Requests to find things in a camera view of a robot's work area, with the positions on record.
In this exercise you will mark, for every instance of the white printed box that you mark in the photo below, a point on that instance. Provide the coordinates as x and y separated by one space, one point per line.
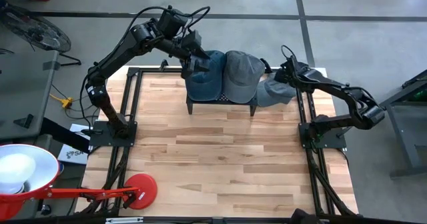
71 155

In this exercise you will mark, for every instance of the black floor fan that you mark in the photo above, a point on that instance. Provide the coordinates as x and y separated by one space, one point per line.
36 30

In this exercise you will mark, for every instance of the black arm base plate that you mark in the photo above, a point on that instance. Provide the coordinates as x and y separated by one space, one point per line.
100 137
333 140

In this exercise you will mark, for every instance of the silver label plate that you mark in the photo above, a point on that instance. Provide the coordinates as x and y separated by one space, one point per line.
123 220

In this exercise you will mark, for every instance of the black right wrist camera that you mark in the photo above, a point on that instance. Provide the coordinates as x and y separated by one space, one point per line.
307 71

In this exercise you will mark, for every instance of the red desk lamp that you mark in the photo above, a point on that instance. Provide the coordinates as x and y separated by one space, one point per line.
140 190

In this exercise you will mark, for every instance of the black aluminium table frame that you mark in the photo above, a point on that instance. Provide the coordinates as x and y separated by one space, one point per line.
153 70

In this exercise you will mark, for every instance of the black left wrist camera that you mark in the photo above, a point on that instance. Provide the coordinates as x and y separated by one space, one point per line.
191 40

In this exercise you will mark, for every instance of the yellow power plug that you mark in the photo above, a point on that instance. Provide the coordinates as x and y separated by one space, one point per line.
66 102

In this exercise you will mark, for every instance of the dark blue baseball cap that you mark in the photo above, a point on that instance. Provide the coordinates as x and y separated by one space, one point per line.
207 80

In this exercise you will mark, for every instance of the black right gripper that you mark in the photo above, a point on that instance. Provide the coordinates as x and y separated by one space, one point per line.
290 70

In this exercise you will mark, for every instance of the grey baseball cap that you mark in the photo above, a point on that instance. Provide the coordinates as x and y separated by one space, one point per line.
241 77
273 94

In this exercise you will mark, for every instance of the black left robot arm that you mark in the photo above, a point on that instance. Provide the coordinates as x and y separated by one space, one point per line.
113 55

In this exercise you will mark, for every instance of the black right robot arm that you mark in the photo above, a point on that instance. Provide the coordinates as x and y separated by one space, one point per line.
337 90

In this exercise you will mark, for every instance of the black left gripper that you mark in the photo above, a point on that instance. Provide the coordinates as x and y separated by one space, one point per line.
198 60

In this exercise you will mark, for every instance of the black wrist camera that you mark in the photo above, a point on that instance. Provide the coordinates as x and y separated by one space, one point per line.
307 71
191 40

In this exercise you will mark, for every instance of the grey metal side table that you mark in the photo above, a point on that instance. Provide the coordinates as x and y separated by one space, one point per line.
402 139

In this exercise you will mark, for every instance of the black metal mesh rack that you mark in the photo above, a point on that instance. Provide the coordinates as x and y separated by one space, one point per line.
223 100

